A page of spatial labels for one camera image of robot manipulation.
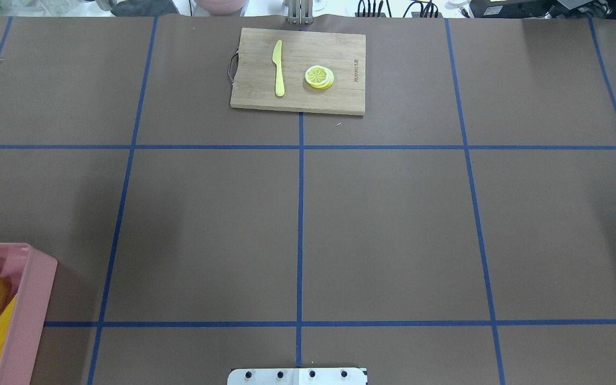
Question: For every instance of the aluminium frame post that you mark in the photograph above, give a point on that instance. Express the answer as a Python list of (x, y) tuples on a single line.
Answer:
[(300, 12)]

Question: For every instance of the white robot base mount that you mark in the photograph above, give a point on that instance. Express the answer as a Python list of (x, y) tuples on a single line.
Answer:
[(320, 375)]

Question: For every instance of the yellow lemon slices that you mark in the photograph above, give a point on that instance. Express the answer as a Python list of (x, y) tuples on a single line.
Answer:
[(319, 77)]

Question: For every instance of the pink plastic bin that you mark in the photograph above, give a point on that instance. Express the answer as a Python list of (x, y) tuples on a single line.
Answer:
[(31, 273)]

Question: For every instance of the pink bowl with clear pieces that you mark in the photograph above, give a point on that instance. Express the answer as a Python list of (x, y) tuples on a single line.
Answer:
[(222, 7)]

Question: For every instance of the wooden cutting board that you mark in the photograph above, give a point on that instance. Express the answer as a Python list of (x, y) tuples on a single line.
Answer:
[(344, 54)]

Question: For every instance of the yellow plastic knife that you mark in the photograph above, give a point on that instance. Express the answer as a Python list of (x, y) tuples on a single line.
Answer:
[(277, 61)]

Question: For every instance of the dark grey cloth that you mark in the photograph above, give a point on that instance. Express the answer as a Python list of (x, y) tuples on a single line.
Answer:
[(144, 8)]

